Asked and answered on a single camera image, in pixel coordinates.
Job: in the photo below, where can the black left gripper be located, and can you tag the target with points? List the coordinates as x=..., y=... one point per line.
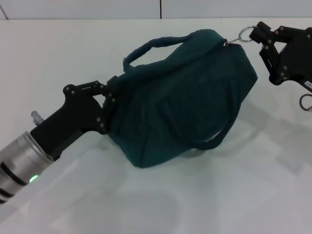
x=73, y=119

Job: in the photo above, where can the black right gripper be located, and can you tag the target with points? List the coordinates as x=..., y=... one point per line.
x=296, y=63

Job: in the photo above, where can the dark teal insulated lunch bag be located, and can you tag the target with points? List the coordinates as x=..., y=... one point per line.
x=180, y=102

